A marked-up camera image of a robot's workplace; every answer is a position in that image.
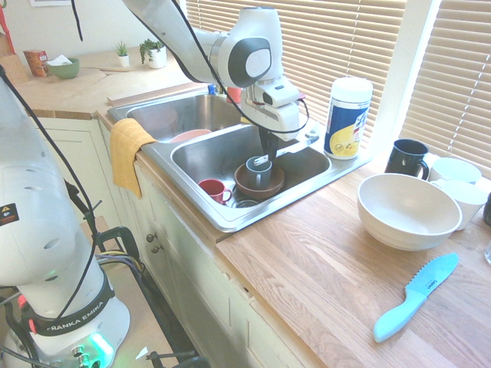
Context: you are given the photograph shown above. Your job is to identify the white cup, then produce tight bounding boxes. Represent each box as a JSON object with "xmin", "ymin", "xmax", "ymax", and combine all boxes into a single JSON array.
[
  {"xmin": 433, "ymin": 179, "xmax": 489, "ymax": 231},
  {"xmin": 428, "ymin": 156, "xmax": 483, "ymax": 185}
]

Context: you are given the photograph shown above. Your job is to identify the crumpled white paper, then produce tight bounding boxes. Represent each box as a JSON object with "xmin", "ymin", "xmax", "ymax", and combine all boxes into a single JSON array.
[{"xmin": 44, "ymin": 54, "xmax": 74, "ymax": 67}]

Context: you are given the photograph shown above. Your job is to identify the stainless steel double sink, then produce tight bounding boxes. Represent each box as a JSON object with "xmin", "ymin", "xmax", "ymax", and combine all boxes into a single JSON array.
[{"xmin": 107, "ymin": 90, "xmax": 375, "ymax": 233}]

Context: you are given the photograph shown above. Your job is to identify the red mug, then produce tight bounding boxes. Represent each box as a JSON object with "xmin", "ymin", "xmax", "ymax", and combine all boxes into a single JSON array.
[{"xmin": 198, "ymin": 178, "xmax": 233, "ymax": 205}]

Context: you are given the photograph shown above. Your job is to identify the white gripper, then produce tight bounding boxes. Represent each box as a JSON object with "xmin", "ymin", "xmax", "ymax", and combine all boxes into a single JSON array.
[{"xmin": 241, "ymin": 99, "xmax": 302, "ymax": 162}]

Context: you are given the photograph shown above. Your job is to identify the black mug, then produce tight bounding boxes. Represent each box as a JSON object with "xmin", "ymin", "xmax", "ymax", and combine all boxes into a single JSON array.
[{"xmin": 384, "ymin": 138, "xmax": 430, "ymax": 181}]

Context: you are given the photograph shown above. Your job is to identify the green bowl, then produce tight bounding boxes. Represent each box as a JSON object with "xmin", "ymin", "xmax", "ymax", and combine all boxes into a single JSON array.
[{"xmin": 46, "ymin": 57, "xmax": 81, "ymax": 81}]

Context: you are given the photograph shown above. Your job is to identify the black C-clamp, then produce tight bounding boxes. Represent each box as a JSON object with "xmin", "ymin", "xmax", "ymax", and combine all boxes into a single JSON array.
[{"xmin": 82, "ymin": 199, "xmax": 143, "ymax": 269}]

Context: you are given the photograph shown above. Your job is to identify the orange cardboard box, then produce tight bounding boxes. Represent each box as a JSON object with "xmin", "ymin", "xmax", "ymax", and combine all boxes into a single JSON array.
[{"xmin": 22, "ymin": 49, "xmax": 50, "ymax": 77}]

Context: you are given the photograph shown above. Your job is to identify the large cream bowl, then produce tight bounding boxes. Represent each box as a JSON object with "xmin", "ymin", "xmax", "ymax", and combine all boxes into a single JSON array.
[{"xmin": 357, "ymin": 172, "xmax": 463, "ymax": 252}]

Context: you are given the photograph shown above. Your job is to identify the metal sink drain strainer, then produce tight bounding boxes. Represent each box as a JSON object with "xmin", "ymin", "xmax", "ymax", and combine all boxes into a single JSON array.
[{"xmin": 231, "ymin": 194, "xmax": 262, "ymax": 210}]

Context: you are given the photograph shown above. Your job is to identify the grey mug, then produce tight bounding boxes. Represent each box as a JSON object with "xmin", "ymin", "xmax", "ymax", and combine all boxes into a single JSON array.
[{"xmin": 245, "ymin": 156, "xmax": 274, "ymax": 189}]

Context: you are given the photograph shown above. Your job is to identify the yellow dish towel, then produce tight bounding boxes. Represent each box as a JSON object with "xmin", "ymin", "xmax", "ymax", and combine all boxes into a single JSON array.
[{"xmin": 110, "ymin": 117, "xmax": 158, "ymax": 199}]

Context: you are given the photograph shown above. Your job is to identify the red plastic object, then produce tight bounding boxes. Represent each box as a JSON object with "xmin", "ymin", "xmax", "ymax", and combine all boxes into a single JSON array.
[{"xmin": 0, "ymin": 5, "xmax": 16, "ymax": 54}]

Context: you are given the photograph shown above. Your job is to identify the pink plate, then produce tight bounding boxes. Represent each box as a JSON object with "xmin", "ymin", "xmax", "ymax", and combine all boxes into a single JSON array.
[{"xmin": 168, "ymin": 129, "xmax": 213, "ymax": 145}]

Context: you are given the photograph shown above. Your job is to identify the brown bowl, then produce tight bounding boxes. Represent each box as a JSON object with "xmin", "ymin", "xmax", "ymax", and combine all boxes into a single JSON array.
[{"xmin": 233, "ymin": 163, "xmax": 286, "ymax": 200}]

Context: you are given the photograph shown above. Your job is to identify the wide wooden window blind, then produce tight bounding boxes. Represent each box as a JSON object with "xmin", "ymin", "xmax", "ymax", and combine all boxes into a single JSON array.
[{"xmin": 183, "ymin": 0, "xmax": 407, "ymax": 149}]

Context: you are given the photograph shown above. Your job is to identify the small spiky potted plant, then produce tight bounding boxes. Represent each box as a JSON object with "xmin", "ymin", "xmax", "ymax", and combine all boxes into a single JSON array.
[{"xmin": 114, "ymin": 40, "xmax": 131, "ymax": 68}]

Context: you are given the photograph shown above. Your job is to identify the disinfecting wipes canister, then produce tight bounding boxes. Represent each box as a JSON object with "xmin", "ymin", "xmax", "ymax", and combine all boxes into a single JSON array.
[{"xmin": 323, "ymin": 76, "xmax": 374, "ymax": 161}]

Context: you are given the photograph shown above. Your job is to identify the light blue serrated knife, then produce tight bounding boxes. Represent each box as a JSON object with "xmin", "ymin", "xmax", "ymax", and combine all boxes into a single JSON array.
[{"xmin": 373, "ymin": 252, "xmax": 460, "ymax": 343}]

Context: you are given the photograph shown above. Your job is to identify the narrow wooden window blind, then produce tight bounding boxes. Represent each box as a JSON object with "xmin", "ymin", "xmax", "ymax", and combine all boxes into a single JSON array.
[{"xmin": 398, "ymin": 0, "xmax": 491, "ymax": 169}]

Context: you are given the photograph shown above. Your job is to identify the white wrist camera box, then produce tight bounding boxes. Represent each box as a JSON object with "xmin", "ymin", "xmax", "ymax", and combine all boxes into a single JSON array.
[{"xmin": 262, "ymin": 80, "xmax": 301, "ymax": 110}]

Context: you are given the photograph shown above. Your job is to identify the black clamp with handle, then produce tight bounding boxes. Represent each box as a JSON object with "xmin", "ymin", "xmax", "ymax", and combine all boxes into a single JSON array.
[{"xmin": 147, "ymin": 350, "xmax": 211, "ymax": 368}]

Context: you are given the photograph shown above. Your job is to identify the trailing plant in white pot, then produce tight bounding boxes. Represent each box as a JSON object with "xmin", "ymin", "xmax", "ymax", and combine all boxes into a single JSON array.
[{"xmin": 138, "ymin": 38, "xmax": 168, "ymax": 70}]

